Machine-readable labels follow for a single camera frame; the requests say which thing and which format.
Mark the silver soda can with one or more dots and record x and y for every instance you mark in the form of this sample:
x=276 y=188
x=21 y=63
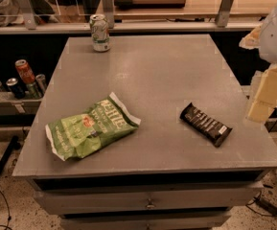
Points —
x=41 y=81

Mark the green jalapeno chip bag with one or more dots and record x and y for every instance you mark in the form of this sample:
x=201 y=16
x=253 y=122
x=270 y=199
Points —
x=100 y=125

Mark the black power adapter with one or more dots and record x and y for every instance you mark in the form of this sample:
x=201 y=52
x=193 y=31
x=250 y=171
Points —
x=266 y=205

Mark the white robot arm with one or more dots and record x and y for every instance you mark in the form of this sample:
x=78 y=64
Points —
x=268 y=38

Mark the black candy bar wrapper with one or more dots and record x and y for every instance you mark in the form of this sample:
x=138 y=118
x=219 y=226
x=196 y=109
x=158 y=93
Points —
x=215 y=131

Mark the dark blue soda can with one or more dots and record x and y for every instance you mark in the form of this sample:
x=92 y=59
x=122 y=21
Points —
x=15 y=88

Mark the grey upper drawer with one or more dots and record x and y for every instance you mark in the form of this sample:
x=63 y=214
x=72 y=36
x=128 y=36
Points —
x=158 y=197

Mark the grey lower drawer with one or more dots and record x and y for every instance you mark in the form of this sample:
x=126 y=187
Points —
x=164 y=221

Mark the red soda can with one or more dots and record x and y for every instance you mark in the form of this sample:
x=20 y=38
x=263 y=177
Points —
x=25 y=71

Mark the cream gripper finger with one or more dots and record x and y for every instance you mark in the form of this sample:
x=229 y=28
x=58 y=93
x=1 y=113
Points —
x=252 y=40
x=263 y=95

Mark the grey drawer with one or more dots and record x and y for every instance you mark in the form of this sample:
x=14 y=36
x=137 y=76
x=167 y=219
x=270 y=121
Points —
x=164 y=221
x=158 y=197

